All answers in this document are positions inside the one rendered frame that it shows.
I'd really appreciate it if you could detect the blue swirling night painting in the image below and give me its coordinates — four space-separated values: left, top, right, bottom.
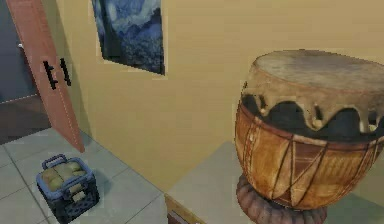
91 0 166 76

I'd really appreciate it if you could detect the brown wooden hand drum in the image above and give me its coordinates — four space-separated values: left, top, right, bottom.
234 49 384 224

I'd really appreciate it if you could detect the reddish brown room door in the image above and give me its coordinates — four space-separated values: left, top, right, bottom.
5 0 86 154

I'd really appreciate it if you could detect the blue crate with tan contents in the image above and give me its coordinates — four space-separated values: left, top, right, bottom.
35 153 101 224

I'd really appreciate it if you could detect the black door handle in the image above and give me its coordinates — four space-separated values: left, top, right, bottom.
42 57 72 91

